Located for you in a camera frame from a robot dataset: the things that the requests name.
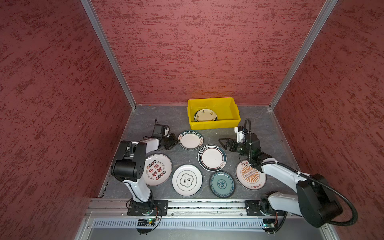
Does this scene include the black corrugated cable hose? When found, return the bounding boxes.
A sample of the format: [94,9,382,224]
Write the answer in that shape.
[243,117,359,227]

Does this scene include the circuit board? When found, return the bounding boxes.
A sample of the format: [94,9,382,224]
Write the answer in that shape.
[262,219,279,229]
[137,219,156,228]

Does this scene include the white plate flower outline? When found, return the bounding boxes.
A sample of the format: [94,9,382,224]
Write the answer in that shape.
[172,165,203,197]

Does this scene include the corner aluminium post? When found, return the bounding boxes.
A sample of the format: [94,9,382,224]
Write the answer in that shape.
[269,0,338,112]
[81,0,137,110]

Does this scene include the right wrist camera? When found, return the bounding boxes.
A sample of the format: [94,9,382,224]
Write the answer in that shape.
[234,126,247,144]

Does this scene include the white plate orange sunburst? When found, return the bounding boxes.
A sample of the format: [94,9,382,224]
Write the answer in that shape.
[236,161,267,191]

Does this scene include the yellow plastic bin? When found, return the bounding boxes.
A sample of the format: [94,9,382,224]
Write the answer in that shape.
[187,97,241,130]

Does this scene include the green rim HAO WEI plate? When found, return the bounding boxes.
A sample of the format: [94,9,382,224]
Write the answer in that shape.
[178,130,204,151]

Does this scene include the left corner aluminium post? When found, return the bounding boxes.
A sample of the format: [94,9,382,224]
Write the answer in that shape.
[81,0,137,110]

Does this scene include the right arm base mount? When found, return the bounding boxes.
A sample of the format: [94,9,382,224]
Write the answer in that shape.
[245,200,285,217]

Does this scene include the aluminium rail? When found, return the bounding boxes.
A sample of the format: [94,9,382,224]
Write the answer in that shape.
[86,197,328,218]

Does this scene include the right corner aluminium post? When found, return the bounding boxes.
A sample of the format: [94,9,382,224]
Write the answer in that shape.
[269,0,338,112]

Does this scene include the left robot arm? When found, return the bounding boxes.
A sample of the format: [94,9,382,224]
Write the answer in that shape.
[111,124,179,207]

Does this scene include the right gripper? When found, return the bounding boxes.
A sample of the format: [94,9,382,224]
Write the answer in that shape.
[218,138,252,157]

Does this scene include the cream plate calligraphy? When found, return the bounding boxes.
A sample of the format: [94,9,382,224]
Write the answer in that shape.
[194,109,218,122]

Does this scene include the left circuit board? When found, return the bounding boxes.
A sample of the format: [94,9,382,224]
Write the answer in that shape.
[137,219,156,228]

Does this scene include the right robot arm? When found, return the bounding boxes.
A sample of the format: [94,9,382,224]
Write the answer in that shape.
[219,134,343,228]

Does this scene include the white plate red characters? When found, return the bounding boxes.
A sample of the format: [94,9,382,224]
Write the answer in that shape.
[143,154,173,187]

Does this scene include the right circuit board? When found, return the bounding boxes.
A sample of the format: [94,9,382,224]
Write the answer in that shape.
[262,219,279,229]

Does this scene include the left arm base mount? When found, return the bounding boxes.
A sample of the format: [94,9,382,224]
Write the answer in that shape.
[127,200,169,217]

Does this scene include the teal patterned small plate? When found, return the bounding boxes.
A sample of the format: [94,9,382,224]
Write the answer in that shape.
[210,171,236,199]

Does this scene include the white slotted cable duct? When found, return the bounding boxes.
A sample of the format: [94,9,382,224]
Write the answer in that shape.
[92,218,263,231]

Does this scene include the green red ring plate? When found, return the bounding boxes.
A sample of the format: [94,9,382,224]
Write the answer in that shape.
[198,145,227,172]

